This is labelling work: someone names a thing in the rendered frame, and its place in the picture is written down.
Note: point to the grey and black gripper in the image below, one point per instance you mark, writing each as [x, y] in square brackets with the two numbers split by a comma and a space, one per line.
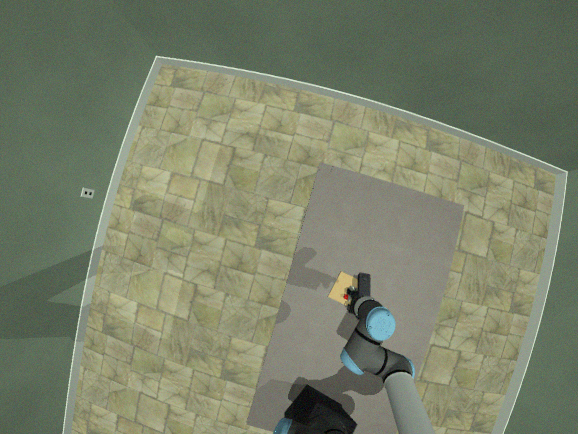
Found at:
[352, 294]

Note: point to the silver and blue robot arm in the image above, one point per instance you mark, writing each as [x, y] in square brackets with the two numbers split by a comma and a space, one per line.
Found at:
[364, 353]

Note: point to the tan flat mat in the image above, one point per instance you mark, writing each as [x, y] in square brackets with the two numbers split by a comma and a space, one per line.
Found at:
[343, 282]

